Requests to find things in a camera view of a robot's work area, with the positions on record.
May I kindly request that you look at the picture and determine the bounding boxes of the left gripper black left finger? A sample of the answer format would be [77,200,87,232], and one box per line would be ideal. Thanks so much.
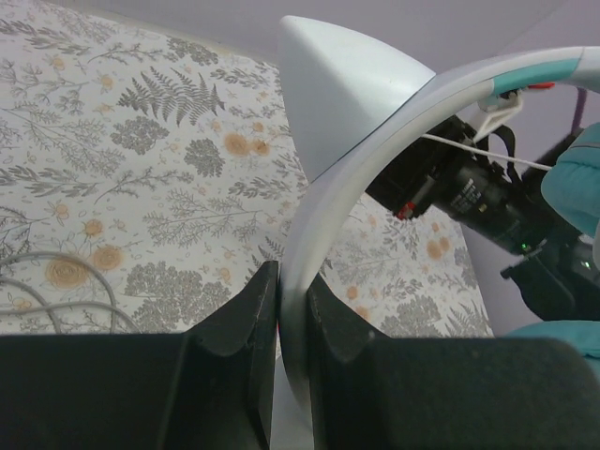
[1,262,278,449]

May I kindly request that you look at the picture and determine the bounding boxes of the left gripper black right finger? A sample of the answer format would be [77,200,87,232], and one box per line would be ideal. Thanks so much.
[307,278,599,449]

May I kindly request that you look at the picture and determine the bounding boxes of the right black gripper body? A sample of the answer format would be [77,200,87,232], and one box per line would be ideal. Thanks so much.
[367,115,522,234]

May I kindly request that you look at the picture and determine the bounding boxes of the white headphone cable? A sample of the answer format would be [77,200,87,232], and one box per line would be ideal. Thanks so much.
[421,132,554,171]

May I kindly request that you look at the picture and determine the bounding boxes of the teal white headphones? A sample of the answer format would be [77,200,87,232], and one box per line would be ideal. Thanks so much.
[274,15,600,432]

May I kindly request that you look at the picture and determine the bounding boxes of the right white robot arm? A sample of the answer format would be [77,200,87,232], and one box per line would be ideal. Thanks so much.
[366,115,599,321]

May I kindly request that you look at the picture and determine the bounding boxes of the floral table mat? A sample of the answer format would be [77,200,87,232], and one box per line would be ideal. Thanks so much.
[0,0,493,339]

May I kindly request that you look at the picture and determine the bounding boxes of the grey headphone cable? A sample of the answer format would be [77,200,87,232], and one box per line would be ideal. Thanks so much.
[0,251,142,335]

